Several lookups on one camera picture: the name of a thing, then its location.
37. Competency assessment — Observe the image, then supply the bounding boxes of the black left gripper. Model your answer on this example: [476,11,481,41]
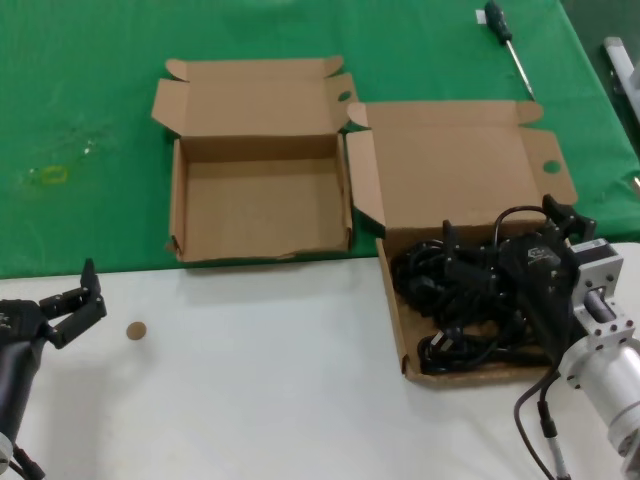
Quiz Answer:
[0,258,108,437]

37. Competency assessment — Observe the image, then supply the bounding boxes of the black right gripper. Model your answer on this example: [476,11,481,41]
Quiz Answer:
[442,193,597,361]

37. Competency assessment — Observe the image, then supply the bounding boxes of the black power cord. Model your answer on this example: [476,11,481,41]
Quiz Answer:
[434,269,526,331]
[417,334,551,375]
[432,205,549,351]
[391,239,451,314]

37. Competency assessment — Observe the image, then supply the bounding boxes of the torn-edged open cardboard box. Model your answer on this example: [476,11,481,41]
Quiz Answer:
[151,54,360,264]

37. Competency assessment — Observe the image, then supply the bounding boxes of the white metal bar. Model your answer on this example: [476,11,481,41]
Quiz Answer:
[602,36,640,121]

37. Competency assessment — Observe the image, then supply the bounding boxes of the green table cloth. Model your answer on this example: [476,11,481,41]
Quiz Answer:
[0,0,640,280]

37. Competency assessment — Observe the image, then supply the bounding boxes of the silver wrist mount bracket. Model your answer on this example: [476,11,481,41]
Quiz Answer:
[569,238,640,351]

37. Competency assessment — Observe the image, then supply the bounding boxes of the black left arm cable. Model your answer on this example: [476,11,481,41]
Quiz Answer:
[9,442,46,480]

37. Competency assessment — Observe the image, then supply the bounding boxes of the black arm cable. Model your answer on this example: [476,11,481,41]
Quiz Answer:
[513,369,561,480]
[9,442,46,480]

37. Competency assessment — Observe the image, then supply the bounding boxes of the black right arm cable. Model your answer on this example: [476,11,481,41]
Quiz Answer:
[513,369,561,480]

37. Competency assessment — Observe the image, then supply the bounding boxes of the cable with silver connector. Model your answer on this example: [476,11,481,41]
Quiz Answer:
[536,384,571,480]

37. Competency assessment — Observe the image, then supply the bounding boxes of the green-handled screwdriver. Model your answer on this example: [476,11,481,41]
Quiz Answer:
[483,0,536,101]

